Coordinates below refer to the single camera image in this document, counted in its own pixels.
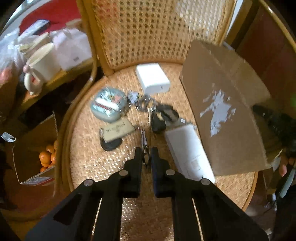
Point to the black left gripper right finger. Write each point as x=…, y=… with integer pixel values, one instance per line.
x=201, y=211

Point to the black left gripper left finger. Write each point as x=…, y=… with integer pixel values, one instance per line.
x=93, y=210

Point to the white remote device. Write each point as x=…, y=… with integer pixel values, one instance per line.
x=188, y=153

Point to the black car key fob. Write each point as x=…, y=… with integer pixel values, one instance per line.
x=159, y=118

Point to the brown cardboard box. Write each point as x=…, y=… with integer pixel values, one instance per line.
x=222, y=88

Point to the cardboard box of oranges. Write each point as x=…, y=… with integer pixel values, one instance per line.
x=23, y=155

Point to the round illustrated tin case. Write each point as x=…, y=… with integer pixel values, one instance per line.
x=109, y=104

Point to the rattan wicker chair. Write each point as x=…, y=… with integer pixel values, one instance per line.
x=123, y=34

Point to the wooden side table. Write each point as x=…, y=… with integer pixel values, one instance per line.
x=62, y=77

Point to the white rectangular power adapter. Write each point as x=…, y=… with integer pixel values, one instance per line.
x=152, y=78

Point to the cream ceramic mug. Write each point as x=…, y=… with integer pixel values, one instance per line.
x=40, y=68

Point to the white tissue box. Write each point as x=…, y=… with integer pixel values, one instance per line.
x=72, y=48

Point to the wooden tag keychain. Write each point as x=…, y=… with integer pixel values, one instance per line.
x=112, y=134

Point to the silver keychain with carabiner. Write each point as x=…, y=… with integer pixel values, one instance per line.
x=143, y=103

